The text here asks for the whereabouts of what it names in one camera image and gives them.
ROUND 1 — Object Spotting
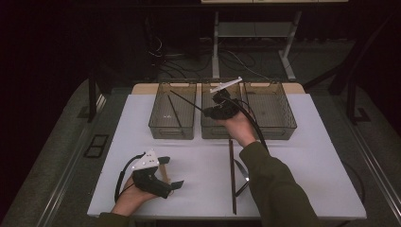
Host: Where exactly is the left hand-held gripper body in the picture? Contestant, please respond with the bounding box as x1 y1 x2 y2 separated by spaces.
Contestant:
131 148 174 200

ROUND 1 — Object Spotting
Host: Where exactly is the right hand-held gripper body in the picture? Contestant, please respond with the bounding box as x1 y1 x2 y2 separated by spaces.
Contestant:
209 76 244 121

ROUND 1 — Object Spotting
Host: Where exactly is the tan-handled clear spoon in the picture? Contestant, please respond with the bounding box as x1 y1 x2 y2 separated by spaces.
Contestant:
159 164 175 197

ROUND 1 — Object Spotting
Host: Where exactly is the smoky clear plastic bin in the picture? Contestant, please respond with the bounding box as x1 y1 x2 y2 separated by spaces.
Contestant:
242 80 298 141
200 80 247 140
148 81 198 141

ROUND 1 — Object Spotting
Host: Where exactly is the brown wooden chopstick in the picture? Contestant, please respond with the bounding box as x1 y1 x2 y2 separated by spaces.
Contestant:
228 139 237 216
229 139 237 216

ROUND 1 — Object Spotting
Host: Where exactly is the steel spoon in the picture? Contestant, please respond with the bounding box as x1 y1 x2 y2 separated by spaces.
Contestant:
235 180 251 199

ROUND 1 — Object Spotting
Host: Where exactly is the person's left hand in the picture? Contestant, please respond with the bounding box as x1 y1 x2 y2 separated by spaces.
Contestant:
112 177 159 217

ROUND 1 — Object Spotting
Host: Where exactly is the person's right hand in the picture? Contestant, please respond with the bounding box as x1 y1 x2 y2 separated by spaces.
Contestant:
220 112 258 148

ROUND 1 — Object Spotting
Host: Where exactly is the white metal-framed desk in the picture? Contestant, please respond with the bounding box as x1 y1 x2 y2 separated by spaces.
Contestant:
200 0 349 81

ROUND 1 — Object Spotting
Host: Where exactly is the black metal stand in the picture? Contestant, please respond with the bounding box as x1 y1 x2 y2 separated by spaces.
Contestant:
87 70 107 124
345 75 372 126

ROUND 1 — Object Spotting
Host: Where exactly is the left hand-held gripper black cable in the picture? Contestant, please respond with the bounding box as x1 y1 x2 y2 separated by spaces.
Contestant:
113 152 146 203

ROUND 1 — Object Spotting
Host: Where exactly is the hand-held gripper black cable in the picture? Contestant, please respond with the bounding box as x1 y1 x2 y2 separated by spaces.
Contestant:
225 96 270 154
113 152 146 203

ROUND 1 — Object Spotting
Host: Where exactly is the right hand-held gripper black cable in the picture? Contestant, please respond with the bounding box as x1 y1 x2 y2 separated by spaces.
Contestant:
225 96 270 154

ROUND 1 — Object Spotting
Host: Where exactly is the white floor cable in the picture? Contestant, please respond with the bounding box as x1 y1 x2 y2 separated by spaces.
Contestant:
225 50 272 81

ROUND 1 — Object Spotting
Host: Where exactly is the tangle of black floor cables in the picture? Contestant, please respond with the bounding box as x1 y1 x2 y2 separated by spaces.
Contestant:
148 34 213 79

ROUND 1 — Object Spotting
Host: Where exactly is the aluminium floor rail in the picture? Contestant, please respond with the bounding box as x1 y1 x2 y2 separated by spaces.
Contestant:
341 116 401 211
41 94 107 227

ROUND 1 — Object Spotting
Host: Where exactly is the thin black cable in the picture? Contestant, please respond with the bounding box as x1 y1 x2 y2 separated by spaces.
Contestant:
341 161 367 206

